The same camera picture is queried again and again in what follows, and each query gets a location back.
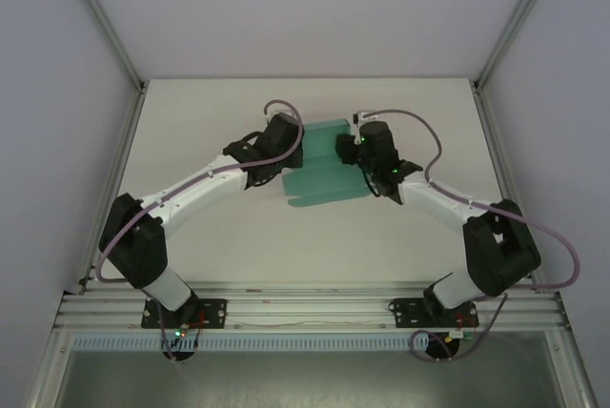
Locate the teal green cloth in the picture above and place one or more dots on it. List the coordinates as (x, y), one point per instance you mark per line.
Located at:
(324, 179)

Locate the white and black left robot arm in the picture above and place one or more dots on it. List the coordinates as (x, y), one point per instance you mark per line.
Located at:
(190, 193)

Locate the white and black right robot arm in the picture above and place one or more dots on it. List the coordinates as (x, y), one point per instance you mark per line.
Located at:
(443, 198)

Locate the aluminium table side rail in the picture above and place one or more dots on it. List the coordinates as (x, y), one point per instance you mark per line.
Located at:
(499, 160)
(119, 160)

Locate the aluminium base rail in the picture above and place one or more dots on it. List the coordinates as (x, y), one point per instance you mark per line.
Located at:
(310, 308)

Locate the aluminium frame post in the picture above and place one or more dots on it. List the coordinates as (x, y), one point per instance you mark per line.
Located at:
(103, 17)
(514, 17)

